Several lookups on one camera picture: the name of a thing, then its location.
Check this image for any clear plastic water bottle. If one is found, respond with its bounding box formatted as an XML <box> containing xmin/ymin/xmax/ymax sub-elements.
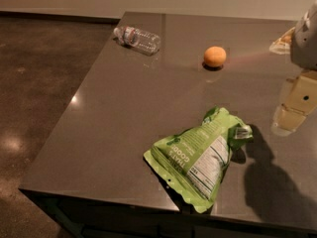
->
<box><xmin>113</xmin><ymin>26</ymin><xmax>160</xmax><ymax>56</ymax></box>

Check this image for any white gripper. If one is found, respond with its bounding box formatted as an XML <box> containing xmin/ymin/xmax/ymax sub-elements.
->
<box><xmin>269</xmin><ymin>1</ymin><xmax>317</xmax><ymax>137</ymax></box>

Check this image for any green rice chip bag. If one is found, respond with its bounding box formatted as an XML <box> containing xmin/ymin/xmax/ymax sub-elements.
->
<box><xmin>144</xmin><ymin>107</ymin><xmax>253</xmax><ymax>213</ymax></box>

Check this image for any orange fruit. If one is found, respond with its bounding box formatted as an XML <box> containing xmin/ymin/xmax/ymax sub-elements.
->
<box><xmin>203</xmin><ymin>47</ymin><xmax>227</xmax><ymax>67</ymax></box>

